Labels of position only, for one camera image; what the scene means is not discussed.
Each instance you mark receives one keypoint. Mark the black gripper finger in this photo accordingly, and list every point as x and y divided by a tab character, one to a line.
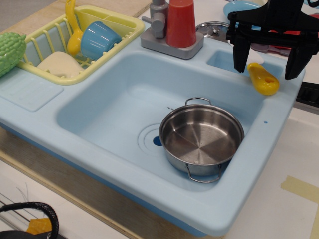
297	60
241	48

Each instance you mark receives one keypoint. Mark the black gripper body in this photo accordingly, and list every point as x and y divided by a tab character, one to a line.
279	23

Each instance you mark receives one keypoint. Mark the stainless steel pot lid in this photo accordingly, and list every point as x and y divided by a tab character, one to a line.
213	30

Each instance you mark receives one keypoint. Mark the grey plastic spoon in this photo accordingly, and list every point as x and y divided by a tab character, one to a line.
267	48

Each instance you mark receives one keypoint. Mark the red plastic plate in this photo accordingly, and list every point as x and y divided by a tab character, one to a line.
316	15

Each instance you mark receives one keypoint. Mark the blue plastic plate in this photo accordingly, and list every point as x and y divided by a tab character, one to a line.
239	5

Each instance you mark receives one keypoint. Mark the red plastic tumbler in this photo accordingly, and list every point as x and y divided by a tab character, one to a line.
180	32

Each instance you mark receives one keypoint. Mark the grey toy faucet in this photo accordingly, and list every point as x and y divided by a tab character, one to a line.
154	38

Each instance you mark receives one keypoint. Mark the light blue toy sink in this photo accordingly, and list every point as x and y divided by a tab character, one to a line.
108	126

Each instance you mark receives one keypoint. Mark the beige masking tape strip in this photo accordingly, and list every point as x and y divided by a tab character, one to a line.
307	191

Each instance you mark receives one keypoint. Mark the blue plastic cup in rack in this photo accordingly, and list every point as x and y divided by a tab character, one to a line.
97	39

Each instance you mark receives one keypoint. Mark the yellow plastic spoon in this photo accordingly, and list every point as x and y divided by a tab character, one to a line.
74	43

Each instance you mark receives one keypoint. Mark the yellow dish rack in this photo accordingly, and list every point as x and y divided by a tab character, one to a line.
55	35

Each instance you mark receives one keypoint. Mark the green toy bitter gourd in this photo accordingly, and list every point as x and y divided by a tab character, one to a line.
12	49

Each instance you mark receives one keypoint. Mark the yellow tape piece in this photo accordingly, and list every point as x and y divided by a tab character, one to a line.
38	226

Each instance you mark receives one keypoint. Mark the black rail at right edge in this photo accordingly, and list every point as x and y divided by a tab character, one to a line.
308	94

